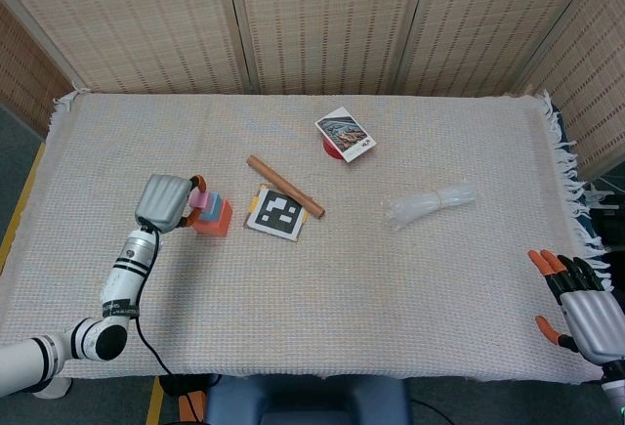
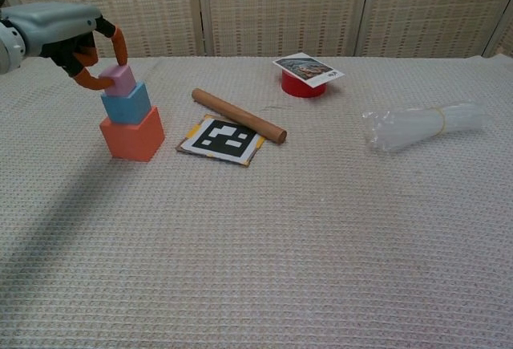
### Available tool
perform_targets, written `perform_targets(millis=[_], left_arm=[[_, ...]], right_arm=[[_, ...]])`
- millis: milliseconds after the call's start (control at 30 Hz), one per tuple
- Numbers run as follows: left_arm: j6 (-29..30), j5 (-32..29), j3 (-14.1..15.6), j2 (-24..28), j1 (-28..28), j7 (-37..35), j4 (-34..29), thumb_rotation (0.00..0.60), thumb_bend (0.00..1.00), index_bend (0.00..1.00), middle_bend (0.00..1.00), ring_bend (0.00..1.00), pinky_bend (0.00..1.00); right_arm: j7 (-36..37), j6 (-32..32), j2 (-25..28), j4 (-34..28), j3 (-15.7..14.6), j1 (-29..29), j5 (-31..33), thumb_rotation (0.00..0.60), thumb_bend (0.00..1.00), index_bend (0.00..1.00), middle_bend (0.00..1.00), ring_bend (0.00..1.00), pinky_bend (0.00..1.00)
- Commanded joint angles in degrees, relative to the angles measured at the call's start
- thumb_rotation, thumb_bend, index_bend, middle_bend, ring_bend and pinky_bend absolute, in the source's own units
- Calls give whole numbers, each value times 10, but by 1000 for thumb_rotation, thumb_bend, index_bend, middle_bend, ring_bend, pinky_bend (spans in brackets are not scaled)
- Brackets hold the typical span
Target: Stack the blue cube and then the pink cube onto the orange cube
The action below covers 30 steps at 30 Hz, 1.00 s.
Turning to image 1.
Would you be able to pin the blue cube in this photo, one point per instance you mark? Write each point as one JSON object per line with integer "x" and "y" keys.
{"x": 212, "y": 212}

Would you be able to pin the orange box under table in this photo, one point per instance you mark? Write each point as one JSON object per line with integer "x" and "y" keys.
{"x": 192, "y": 408}

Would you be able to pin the right robot hand silver orange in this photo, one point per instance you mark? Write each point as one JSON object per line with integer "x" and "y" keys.
{"x": 593, "y": 322}

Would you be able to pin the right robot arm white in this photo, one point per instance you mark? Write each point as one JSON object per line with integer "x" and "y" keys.
{"x": 615, "y": 393}

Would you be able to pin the brown wooden rod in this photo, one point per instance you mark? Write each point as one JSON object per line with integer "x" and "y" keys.
{"x": 285, "y": 185}

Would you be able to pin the orange cube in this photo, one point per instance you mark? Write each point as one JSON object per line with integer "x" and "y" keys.
{"x": 220, "y": 227}

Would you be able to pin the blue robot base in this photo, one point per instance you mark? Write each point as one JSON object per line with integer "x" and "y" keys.
{"x": 307, "y": 403}

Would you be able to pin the photo print card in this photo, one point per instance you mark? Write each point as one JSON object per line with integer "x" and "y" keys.
{"x": 345, "y": 134}

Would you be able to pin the white woven tablecloth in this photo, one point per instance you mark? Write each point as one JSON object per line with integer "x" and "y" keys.
{"x": 342, "y": 298}

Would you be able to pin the black equipment beside table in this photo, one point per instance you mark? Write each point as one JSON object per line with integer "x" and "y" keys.
{"x": 608, "y": 227}

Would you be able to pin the black white marker card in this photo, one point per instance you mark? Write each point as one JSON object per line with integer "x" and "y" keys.
{"x": 276, "y": 214}

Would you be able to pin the red tape roll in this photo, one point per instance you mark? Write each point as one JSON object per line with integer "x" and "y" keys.
{"x": 332, "y": 150}

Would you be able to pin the clear plastic straw bundle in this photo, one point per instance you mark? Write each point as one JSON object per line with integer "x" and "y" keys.
{"x": 429, "y": 202}

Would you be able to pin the bamboo folding screen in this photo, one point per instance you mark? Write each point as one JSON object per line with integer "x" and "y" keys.
{"x": 312, "y": 19}

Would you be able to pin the pink small cube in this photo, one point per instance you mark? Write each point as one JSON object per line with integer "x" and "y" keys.
{"x": 200, "y": 199}

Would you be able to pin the left robot hand silver orange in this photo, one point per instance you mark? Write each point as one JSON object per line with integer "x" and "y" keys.
{"x": 161, "y": 202}

